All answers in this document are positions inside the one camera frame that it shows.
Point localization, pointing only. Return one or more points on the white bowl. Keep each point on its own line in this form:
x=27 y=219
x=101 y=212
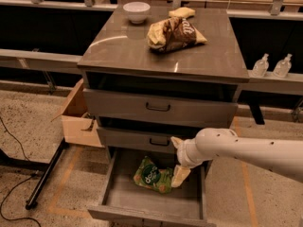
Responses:
x=137 y=12

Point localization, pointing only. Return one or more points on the clear bottle left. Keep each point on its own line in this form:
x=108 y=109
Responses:
x=261 y=66

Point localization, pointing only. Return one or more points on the brown chip bag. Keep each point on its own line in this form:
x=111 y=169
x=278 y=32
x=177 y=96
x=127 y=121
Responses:
x=173 y=34

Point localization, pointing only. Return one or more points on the grey drawer cabinet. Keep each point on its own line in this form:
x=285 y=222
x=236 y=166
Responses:
x=119 y=60

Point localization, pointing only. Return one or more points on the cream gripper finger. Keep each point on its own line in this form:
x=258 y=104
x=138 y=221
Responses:
x=177 y=142
x=180 y=173

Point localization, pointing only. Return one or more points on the yellow sponge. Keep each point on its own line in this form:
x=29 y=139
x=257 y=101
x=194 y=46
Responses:
x=183 y=12

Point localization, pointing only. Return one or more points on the cardboard box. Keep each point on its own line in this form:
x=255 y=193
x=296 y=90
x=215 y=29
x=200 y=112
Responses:
x=78 y=126

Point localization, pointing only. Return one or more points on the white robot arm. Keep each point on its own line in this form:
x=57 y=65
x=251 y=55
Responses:
x=283 y=157

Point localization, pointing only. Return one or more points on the grey middle drawer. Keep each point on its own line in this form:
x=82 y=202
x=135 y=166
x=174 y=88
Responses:
x=155 y=139

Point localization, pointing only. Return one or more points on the grey metal shelf rail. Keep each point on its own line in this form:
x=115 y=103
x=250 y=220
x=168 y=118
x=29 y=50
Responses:
x=40 y=61

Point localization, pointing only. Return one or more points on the grey top drawer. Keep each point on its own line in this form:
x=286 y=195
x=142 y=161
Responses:
x=160 y=109

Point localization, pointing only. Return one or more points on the green rice chip bag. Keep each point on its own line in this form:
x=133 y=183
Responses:
x=150 y=176

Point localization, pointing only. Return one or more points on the grey open bottom drawer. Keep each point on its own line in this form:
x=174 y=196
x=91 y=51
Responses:
x=122 y=201

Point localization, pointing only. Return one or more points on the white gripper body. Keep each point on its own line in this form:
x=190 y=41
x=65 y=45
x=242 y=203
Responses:
x=183 y=152

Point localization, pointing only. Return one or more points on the black metal floor bar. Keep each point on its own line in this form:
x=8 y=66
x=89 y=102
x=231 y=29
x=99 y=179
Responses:
x=32 y=201

